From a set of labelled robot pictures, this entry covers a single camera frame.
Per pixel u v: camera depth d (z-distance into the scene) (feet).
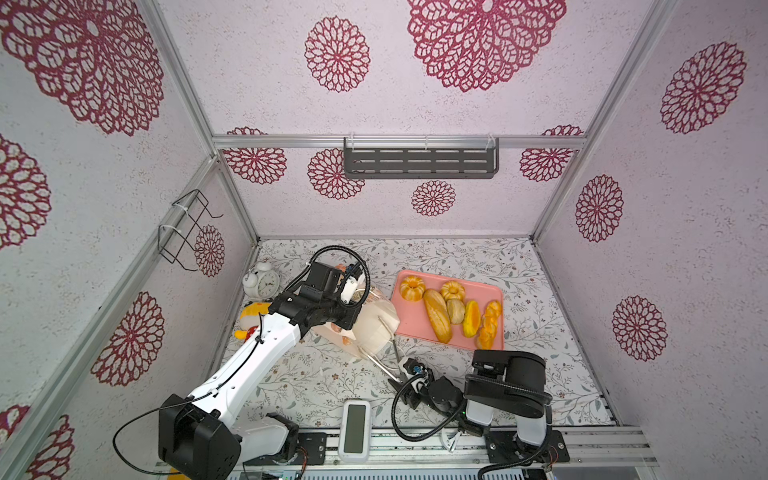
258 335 1.59
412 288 3.28
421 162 3.28
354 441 2.37
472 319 3.06
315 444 2.46
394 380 2.73
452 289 3.30
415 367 2.40
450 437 2.45
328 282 1.98
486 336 2.98
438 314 3.09
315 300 1.90
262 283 3.19
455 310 3.02
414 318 3.16
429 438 2.16
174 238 2.45
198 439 1.24
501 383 1.53
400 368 2.45
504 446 2.39
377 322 3.05
